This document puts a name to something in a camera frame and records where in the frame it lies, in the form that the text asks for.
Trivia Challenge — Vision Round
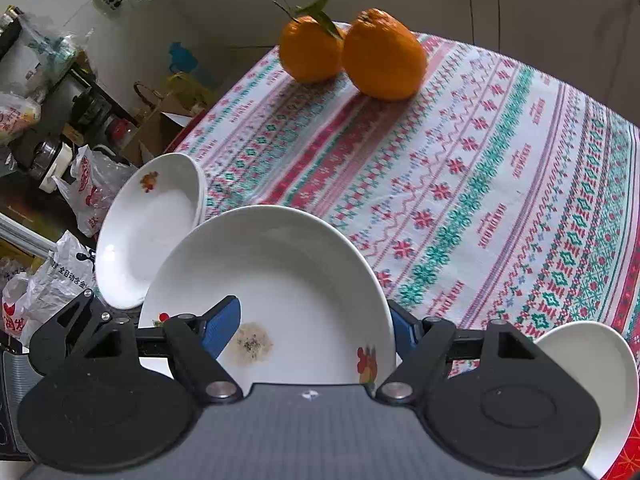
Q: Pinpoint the yellow plastic bag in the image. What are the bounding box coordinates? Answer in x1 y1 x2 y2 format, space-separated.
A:
167 72 217 112

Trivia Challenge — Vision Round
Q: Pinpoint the patterned red green tablecloth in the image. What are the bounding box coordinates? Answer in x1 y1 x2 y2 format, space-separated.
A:
172 22 640 480

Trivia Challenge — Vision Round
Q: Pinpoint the white flower plate with stain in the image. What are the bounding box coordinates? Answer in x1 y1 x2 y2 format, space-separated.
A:
137 205 398 397

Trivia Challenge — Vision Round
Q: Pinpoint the white plate with flower print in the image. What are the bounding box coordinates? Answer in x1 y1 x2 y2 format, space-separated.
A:
95 152 207 310
537 321 640 479

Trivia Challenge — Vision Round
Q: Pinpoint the orange without leaf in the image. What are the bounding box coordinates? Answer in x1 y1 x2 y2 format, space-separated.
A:
342 8 428 101

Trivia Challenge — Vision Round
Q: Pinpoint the cardboard box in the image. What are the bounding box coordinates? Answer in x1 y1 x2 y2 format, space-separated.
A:
122 95 192 166

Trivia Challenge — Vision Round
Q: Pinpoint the white red printed plastic bag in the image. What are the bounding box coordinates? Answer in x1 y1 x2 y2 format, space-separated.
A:
52 145 137 238

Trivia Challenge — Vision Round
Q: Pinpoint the white black printed plastic bag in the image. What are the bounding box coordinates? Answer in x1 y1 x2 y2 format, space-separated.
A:
27 230 98 322

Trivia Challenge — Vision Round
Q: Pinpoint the blue plastic object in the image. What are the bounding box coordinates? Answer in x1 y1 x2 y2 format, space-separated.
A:
167 42 201 74

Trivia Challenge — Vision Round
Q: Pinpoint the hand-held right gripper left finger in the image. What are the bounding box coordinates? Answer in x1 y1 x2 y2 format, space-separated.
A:
29 290 246 403

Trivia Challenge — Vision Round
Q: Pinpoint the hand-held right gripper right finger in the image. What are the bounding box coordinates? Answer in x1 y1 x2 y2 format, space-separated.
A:
376 300 538 406

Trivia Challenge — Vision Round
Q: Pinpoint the orange with green leaf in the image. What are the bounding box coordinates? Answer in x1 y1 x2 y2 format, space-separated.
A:
272 0 347 84

